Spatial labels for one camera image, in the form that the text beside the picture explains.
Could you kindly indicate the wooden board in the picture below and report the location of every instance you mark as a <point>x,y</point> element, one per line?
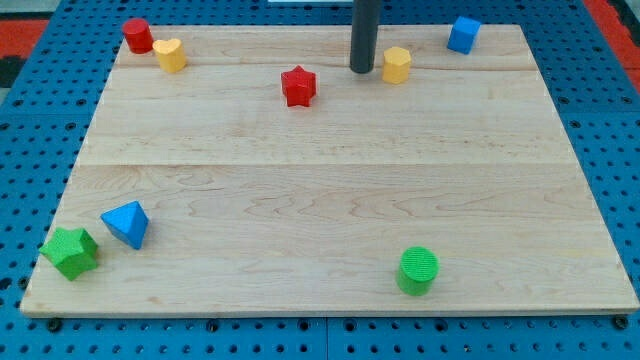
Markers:
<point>257,209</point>

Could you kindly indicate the red star block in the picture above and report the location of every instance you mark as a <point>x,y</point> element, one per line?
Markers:
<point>298,86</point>

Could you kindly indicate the green star block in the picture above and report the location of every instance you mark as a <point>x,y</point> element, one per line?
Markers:
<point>71,251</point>

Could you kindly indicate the green cylinder block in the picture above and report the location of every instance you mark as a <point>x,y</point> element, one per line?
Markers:
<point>417,270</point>

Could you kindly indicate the yellow hexagon block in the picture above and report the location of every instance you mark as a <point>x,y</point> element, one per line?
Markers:
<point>396,66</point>

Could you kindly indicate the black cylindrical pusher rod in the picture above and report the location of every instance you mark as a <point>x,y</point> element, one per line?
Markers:
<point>365,21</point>

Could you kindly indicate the yellow heart block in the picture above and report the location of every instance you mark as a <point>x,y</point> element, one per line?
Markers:
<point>170,54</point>

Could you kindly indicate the blue triangle block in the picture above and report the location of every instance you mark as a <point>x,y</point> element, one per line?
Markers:
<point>128,223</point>

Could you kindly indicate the blue cube block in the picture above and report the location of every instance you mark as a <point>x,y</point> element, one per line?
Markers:
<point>463,35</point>

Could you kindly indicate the red cylinder block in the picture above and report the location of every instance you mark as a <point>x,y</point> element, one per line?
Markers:
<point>138,36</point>

